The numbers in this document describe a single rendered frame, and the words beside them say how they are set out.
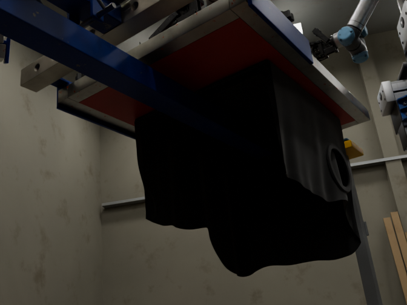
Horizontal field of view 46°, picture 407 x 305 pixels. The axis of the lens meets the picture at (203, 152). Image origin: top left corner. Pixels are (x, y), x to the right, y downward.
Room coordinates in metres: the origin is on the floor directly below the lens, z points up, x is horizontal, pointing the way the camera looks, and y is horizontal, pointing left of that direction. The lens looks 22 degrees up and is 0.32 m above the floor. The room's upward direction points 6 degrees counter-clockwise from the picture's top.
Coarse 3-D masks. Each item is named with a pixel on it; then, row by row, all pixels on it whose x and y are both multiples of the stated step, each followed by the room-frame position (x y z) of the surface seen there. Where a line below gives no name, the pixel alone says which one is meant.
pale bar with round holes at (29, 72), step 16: (144, 0) 0.82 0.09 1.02; (160, 0) 0.79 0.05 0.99; (176, 0) 0.80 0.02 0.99; (192, 0) 0.80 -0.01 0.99; (128, 16) 0.84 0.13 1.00; (144, 16) 0.84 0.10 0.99; (160, 16) 0.84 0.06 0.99; (96, 32) 0.90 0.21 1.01; (112, 32) 0.88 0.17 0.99; (128, 32) 0.89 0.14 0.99; (32, 64) 1.03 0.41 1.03; (48, 64) 0.99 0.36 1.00; (32, 80) 1.04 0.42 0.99; (48, 80) 1.05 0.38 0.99
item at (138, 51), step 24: (240, 0) 0.78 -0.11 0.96; (192, 24) 0.85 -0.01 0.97; (216, 24) 0.84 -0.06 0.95; (264, 24) 0.86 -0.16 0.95; (144, 48) 0.93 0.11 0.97; (168, 48) 0.91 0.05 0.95; (288, 48) 0.96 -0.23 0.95; (312, 72) 1.08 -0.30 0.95; (72, 96) 1.07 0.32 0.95; (336, 96) 1.23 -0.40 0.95; (120, 120) 1.24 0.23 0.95; (360, 120) 1.42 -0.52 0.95
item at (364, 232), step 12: (348, 144) 1.58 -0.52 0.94; (348, 156) 1.68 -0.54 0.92; (360, 216) 1.65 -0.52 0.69; (360, 228) 1.64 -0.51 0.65; (360, 252) 1.65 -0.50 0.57; (360, 264) 1.66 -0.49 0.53; (372, 264) 1.66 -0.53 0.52; (372, 276) 1.64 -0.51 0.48; (372, 288) 1.64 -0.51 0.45; (372, 300) 1.65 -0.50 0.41
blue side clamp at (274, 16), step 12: (252, 0) 0.77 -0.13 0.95; (264, 0) 0.82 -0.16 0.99; (264, 12) 0.81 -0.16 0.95; (276, 12) 0.87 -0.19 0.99; (276, 24) 0.86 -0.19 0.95; (288, 24) 0.92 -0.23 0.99; (288, 36) 0.91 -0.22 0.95; (300, 36) 0.97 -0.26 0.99; (300, 48) 0.96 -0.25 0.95; (312, 60) 1.01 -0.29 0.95
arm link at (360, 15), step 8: (360, 0) 1.77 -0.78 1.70; (368, 0) 1.75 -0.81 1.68; (376, 0) 1.75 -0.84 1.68; (360, 8) 1.77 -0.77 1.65; (368, 8) 1.76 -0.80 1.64; (352, 16) 1.79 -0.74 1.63; (360, 16) 1.78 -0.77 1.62; (368, 16) 1.79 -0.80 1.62; (352, 24) 1.80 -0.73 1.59; (360, 24) 1.79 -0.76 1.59; (344, 32) 1.80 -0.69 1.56; (352, 32) 1.79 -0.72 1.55; (360, 32) 1.82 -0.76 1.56; (344, 40) 1.81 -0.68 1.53; (352, 40) 1.82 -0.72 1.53; (360, 40) 1.87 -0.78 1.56; (352, 48) 1.88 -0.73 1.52
